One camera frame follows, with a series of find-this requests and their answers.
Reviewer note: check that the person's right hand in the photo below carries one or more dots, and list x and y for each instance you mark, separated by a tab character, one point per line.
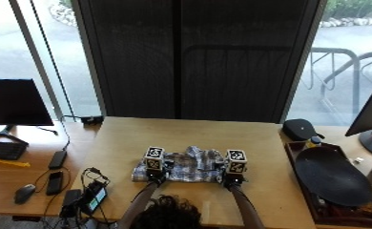
234	180

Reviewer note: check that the person's left hand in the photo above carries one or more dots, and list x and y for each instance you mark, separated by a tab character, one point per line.
157	176

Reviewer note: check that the blue white plaid cloth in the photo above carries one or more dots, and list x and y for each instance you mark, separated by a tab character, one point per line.
190	166

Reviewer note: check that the white marker cube on right glove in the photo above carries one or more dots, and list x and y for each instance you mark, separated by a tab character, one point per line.
237	161

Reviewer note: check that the white marker cube on glove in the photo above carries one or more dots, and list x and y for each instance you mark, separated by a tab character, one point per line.
237	161
154	158

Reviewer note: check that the white marker cube on left glove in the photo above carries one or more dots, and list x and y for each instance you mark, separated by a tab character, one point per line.
154	158

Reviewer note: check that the the person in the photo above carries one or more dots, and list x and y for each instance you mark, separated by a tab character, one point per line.
168	212

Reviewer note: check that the black device with lit screen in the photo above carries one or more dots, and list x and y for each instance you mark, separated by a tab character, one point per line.
96	197

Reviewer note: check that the dark wooden tray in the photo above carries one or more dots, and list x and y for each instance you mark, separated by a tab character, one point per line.
303	191

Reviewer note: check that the black zipped case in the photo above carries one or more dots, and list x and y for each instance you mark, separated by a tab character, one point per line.
300	129

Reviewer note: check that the small black hub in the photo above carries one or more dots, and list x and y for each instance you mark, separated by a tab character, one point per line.
92	120

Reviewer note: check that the small black box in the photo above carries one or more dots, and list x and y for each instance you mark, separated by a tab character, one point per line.
72	197

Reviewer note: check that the black power adapter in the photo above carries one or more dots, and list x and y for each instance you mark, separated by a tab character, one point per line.
57	159

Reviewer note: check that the black oval plate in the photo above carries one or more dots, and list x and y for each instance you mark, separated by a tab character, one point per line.
334	176

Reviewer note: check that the black smartphone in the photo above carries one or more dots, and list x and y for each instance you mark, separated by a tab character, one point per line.
55	183

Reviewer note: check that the small white object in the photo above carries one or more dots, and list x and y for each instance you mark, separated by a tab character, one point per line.
358	160

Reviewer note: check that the dark window blind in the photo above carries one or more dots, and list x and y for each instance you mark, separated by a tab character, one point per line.
194	57

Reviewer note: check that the black computer mouse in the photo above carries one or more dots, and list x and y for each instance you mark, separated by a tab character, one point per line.
24	193

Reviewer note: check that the yellow flat tool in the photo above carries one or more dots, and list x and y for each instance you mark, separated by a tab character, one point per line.
11	163

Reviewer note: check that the black monitor stand with legs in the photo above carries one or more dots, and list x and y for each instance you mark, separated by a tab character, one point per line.
5	135

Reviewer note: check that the black keyboard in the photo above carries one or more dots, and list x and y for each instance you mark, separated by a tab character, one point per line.
2	150

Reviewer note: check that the black computer monitor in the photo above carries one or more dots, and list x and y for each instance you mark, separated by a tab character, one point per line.
12	101

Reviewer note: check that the metal bike rack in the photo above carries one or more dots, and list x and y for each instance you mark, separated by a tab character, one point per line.
355	68

